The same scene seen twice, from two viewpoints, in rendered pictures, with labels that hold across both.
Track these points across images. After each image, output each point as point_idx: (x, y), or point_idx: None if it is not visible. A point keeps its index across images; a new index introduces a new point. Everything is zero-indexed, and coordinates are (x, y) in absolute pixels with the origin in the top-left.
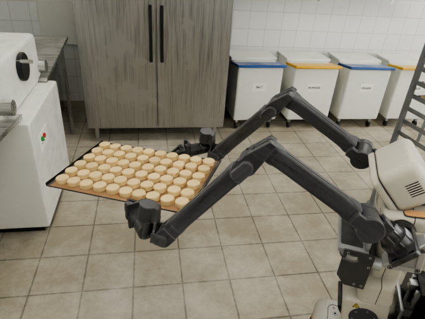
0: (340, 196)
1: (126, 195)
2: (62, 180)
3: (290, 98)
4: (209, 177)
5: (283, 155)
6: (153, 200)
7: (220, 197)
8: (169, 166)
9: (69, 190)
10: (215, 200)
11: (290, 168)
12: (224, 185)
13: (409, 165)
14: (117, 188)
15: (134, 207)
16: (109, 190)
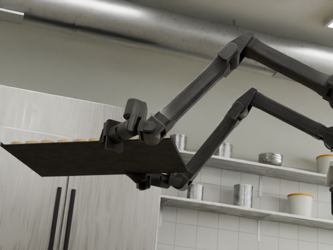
0: (314, 69)
1: (97, 140)
2: (20, 142)
3: (254, 90)
4: (181, 156)
5: (260, 41)
6: (130, 139)
7: (209, 82)
8: None
9: (29, 144)
10: (204, 85)
11: (268, 51)
12: (212, 71)
13: None
14: (86, 140)
15: (114, 125)
16: (78, 139)
